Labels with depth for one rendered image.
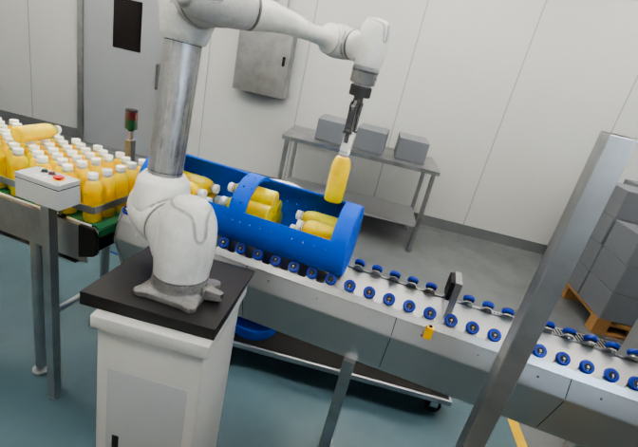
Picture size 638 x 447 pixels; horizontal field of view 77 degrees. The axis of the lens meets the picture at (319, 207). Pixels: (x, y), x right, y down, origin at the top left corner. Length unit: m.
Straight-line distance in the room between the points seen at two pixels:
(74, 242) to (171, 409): 0.91
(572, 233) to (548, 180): 4.23
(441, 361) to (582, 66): 4.17
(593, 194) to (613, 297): 3.12
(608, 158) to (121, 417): 1.43
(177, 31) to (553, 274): 1.15
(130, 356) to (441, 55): 4.33
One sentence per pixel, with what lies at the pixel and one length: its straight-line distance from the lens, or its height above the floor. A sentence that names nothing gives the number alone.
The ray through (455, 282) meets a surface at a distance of 1.56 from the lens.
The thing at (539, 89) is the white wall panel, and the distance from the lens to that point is 5.15.
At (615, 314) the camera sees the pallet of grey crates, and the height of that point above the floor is 0.22.
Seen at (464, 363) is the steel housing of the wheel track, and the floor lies 0.84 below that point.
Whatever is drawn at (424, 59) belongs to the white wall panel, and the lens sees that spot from 4.87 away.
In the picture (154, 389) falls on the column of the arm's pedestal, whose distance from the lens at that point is 1.29.
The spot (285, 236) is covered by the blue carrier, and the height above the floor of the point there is 1.09.
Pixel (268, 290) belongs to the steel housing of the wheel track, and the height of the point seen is 0.85.
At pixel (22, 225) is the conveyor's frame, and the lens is 2.13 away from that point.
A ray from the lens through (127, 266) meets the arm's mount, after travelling 1.35.
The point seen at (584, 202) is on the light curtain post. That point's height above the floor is 1.53.
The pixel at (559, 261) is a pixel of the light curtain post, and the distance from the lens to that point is 1.19.
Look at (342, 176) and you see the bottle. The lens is 1.47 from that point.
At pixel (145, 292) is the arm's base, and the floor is 1.05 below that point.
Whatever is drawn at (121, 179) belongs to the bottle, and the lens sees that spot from 1.94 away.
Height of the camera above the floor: 1.73
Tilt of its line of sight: 21 degrees down
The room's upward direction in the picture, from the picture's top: 13 degrees clockwise
